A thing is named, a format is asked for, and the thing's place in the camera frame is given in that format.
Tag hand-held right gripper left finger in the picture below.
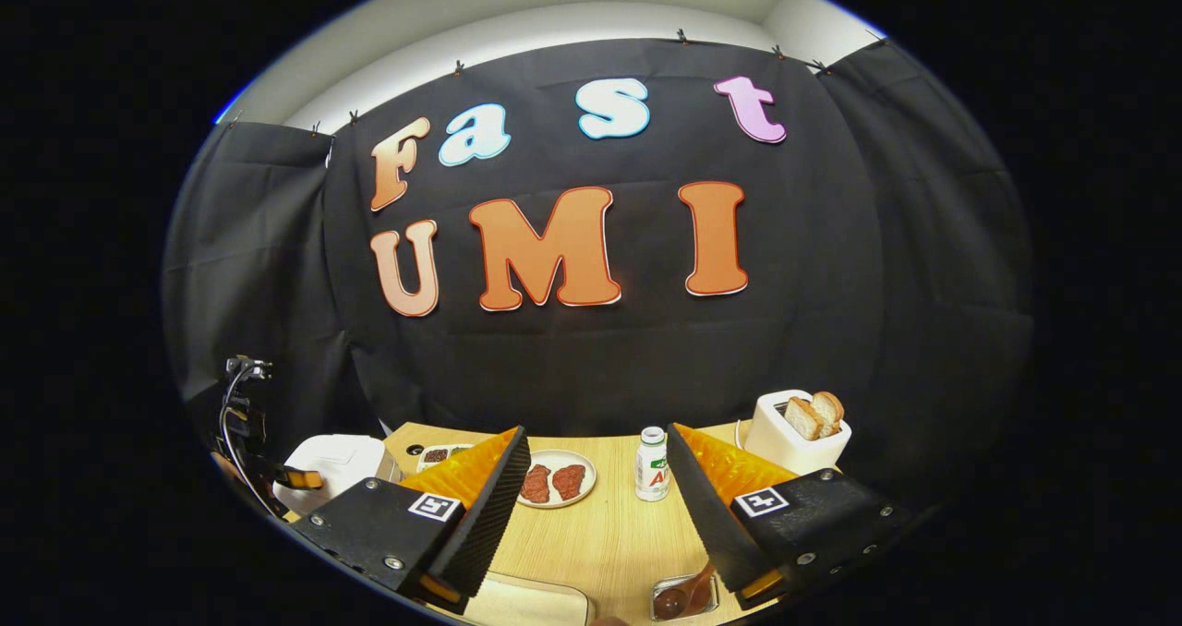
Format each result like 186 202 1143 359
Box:
289 426 532 613

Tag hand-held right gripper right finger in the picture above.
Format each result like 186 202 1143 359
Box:
667 423 915 608

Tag white rice cooker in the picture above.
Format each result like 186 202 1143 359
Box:
272 434 389 516

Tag brown wooden spoon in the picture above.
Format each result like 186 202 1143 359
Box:
654 561 719 620

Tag wire chopstick holder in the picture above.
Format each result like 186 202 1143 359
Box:
650 572 721 622

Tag white drink bottle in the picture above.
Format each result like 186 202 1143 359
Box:
635 427 671 502

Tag white divided grain dish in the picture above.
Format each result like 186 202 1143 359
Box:
416 443 474 473

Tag beige container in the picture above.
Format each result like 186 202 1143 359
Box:
462 572 592 626

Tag white toaster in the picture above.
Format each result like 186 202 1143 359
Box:
743 390 852 476

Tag white round plate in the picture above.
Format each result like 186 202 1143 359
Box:
517 450 597 510

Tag toast bread slice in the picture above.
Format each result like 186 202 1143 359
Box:
785 396 826 440
811 391 845 435

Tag black cable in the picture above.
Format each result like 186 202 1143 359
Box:
220 367 278 516

